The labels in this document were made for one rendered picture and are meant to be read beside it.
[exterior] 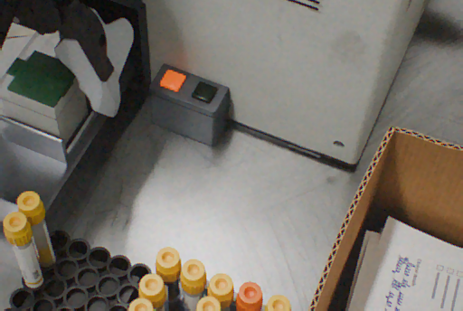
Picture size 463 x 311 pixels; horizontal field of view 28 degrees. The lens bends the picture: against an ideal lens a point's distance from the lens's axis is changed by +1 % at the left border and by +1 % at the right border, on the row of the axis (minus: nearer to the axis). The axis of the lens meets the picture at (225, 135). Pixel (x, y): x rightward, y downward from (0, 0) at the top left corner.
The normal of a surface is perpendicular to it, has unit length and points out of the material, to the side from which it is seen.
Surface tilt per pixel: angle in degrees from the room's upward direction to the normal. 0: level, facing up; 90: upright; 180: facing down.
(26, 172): 0
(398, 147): 89
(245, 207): 0
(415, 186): 89
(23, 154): 0
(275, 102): 90
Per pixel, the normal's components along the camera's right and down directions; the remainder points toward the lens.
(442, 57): 0.03, -0.56
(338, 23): -0.40, 0.75
